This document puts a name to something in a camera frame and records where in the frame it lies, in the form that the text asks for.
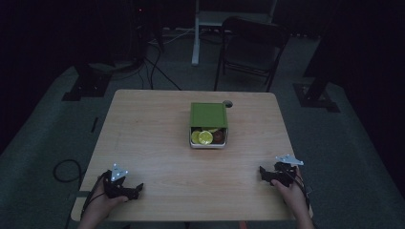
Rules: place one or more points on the small black stick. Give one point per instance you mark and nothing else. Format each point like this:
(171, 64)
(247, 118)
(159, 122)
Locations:
(94, 124)

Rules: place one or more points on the black folding chair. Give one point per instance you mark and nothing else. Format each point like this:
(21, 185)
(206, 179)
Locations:
(251, 47)

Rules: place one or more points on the black stand with square base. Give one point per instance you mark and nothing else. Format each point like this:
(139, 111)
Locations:
(86, 87)
(315, 97)

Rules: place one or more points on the dark equipment tower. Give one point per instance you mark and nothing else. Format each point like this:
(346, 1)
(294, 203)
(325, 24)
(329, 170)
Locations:
(143, 28)

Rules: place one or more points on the round grey table grommet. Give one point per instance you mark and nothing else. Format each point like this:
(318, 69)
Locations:
(228, 103)

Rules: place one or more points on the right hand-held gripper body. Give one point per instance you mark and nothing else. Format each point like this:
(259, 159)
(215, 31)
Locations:
(285, 173)

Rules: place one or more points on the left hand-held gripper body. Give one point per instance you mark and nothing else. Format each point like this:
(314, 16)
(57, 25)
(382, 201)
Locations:
(114, 186)

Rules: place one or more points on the person's right hand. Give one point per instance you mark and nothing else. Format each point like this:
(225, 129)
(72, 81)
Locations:
(293, 194)

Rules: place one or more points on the person's left hand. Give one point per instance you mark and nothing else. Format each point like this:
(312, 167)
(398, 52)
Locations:
(103, 205)

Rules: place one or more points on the white desk frame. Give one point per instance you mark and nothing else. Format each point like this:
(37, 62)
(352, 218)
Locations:
(196, 38)

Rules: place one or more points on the pile of coffee capsules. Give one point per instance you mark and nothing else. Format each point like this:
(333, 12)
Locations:
(205, 137)

